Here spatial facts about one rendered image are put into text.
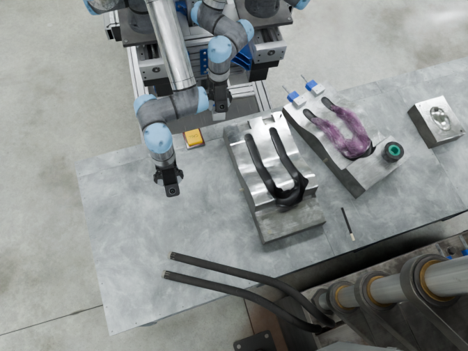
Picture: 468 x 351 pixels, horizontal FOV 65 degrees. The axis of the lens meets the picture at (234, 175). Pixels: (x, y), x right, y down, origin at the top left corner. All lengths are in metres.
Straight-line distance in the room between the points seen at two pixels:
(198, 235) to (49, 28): 2.26
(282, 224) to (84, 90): 1.87
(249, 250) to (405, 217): 0.66
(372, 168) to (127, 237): 1.00
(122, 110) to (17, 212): 0.92
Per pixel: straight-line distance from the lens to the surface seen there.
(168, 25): 1.11
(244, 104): 2.41
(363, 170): 1.55
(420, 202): 1.74
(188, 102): 1.13
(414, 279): 0.79
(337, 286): 1.25
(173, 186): 1.21
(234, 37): 1.28
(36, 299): 2.43
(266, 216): 1.43
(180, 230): 1.47
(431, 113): 1.90
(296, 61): 2.95
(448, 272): 0.73
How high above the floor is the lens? 2.23
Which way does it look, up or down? 68 degrees down
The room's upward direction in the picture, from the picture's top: 9 degrees clockwise
